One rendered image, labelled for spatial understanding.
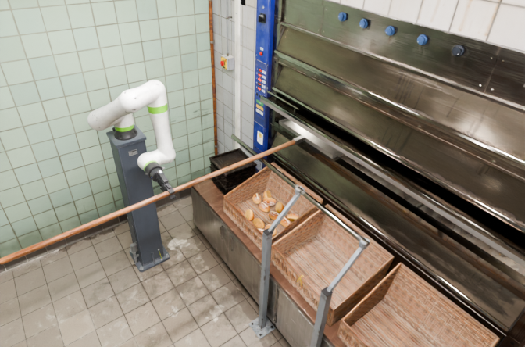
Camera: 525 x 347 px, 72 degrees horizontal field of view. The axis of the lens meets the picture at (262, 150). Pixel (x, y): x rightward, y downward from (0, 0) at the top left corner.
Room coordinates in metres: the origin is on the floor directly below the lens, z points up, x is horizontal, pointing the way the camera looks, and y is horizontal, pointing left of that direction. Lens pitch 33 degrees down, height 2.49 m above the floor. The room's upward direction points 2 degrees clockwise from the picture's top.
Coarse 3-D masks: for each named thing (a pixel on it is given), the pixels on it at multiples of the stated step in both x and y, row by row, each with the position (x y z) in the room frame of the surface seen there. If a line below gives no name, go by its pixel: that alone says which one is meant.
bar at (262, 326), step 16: (240, 144) 2.10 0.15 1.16; (304, 192) 1.59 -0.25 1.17; (288, 208) 1.57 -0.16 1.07; (320, 208) 1.48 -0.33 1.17; (272, 224) 1.52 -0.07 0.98; (368, 240) 1.25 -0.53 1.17; (352, 256) 1.21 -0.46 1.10; (320, 304) 1.11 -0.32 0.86; (256, 320) 1.53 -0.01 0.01; (320, 320) 1.09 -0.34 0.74; (320, 336) 1.10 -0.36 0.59
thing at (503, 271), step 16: (304, 144) 2.14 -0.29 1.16; (336, 160) 1.92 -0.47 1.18; (352, 176) 1.79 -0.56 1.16; (368, 176) 1.76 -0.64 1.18; (384, 192) 1.62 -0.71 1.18; (400, 208) 1.51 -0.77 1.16; (416, 208) 1.49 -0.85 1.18; (432, 224) 1.37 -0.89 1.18; (448, 240) 1.29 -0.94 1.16; (464, 240) 1.27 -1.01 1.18; (480, 256) 1.17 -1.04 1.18; (496, 272) 1.10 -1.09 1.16; (512, 272) 1.09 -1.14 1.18
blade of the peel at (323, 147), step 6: (282, 120) 2.38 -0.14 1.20; (288, 120) 2.41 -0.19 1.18; (282, 126) 2.33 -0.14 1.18; (288, 126) 2.33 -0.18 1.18; (294, 126) 2.33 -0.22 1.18; (294, 132) 2.23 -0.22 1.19; (300, 132) 2.25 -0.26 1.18; (306, 132) 2.25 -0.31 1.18; (306, 138) 2.13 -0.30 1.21; (312, 138) 2.17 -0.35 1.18; (318, 138) 2.17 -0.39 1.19; (312, 144) 2.08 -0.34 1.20; (318, 144) 2.10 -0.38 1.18; (324, 144) 2.10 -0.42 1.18; (324, 150) 1.99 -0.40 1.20; (330, 150) 2.03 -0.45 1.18; (336, 150) 2.03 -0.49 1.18; (330, 156) 1.95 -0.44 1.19; (336, 156) 1.96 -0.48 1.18
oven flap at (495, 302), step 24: (312, 168) 2.05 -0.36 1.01; (336, 192) 1.85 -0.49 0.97; (360, 192) 1.75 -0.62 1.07; (360, 216) 1.65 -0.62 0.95; (384, 216) 1.58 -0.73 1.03; (408, 240) 1.43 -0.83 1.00; (432, 240) 1.36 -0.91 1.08; (432, 264) 1.29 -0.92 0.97; (456, 264) 1.24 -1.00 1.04; (456, 288) 1.16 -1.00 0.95; (480, 288) 1.12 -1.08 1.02; (504, 288) 1.08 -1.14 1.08; (480, 312) 1.05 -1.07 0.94; (504, 312) 1.02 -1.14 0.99
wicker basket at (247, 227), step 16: (272, 176) 2.29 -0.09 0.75; (288, 176) 2.18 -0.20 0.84; (256, 192) 2.23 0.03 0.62; (272, 192) 2.23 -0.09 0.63; (288, 192) 2.13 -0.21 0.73; (224, 208) 2.03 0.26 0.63; (240, 208) 2.08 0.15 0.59; (256, 208) 2.09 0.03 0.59; (272, 208) 2.10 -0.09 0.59; (304, 208) 1.98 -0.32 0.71; (240, 224) 1.87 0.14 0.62; (256, 240) 1.73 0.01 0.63; (272, 240) 1.64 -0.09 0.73
